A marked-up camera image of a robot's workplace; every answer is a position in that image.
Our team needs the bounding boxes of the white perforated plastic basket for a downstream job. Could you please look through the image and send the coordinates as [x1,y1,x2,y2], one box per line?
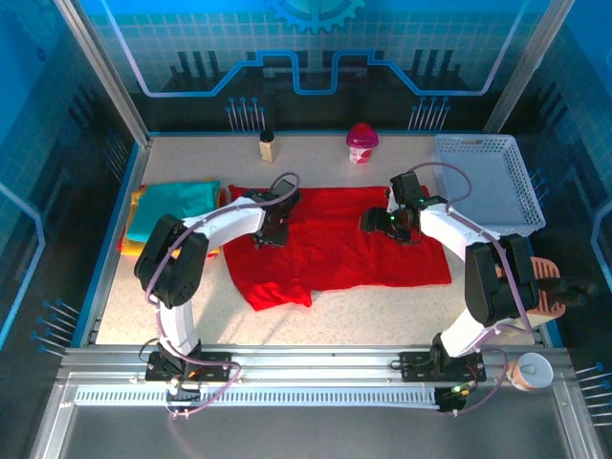
[433,134,547,238]

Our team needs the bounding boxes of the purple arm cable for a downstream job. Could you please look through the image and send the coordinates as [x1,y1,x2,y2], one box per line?
[408,161,535,417]
[143,171,302,421]

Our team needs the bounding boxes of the red t-shirt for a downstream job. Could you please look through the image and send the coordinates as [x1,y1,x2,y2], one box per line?
[223,185,453,312]

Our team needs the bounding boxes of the aluminium mounting rail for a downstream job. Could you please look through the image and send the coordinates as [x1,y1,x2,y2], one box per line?
[59,344,573,383]

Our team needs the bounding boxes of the beige bottle with black cap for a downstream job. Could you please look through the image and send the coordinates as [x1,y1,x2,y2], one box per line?
[258,129,281,164]

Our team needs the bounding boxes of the pull-tab tin can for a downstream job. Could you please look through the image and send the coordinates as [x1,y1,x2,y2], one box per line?
[506,352,555,392]

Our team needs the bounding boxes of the teal folded t-shirt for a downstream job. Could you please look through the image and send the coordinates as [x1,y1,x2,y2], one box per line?
[126,180,222,244]

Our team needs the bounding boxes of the black utensil handle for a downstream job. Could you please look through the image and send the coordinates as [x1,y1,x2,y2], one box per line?
[537,275,600,308]

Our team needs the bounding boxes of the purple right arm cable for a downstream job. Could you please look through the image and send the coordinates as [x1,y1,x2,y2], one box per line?
[408,161,535,417]

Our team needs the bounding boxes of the white slotted cable duct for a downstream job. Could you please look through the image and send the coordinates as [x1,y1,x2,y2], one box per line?
[74,385,441,407]

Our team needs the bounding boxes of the orange folded t-shirt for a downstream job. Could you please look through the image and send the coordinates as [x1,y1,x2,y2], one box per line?
[116,187,231,254]

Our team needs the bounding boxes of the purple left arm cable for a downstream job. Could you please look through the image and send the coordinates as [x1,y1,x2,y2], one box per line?
[143,171,302,421]

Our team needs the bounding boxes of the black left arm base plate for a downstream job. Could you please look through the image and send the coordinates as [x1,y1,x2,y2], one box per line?
[144,351,233,383]

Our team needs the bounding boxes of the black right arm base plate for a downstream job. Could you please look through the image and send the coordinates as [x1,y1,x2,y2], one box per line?
[399,350,487,383]

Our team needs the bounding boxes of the pink lidded cup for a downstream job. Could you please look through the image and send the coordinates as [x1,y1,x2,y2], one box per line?
[345,121,380,165]

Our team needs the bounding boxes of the stack of folded cloths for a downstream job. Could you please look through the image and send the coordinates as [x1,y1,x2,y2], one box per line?
[119,186,224,259]

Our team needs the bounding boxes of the terracotta and beige utensil holder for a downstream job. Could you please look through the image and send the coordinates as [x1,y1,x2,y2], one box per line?
[494,255,566,336]

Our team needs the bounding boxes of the aluminium frame post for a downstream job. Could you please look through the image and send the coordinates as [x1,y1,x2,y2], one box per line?
[52,0,153,147]
[482,0,578,144]

